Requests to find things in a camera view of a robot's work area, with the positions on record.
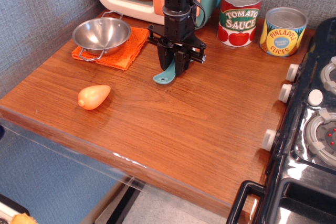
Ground black toy stove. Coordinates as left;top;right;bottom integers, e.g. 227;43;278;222
227;18;335;223

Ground blue brush white bristles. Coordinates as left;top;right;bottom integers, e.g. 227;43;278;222
152;55;194;86

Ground tomato sauce can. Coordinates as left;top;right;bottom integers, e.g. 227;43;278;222
217;0;262;47

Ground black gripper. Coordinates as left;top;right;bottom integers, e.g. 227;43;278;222
148;8;206;77

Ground orange towel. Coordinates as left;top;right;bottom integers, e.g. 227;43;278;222
71;26;151;71

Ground orange toy carrot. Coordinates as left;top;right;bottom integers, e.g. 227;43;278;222
78;85;111;110

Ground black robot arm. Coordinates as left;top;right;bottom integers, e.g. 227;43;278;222
148;0;206;77

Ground pineapple slices can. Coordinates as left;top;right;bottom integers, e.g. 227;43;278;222
259;7;308;57

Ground small steel bowl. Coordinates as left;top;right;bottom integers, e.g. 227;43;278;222
72;10;132;62

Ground clear acrylic table guard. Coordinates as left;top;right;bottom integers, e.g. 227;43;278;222
1;120;226;223

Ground orange fuzzy object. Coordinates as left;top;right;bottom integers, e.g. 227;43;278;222
11;213;37;224

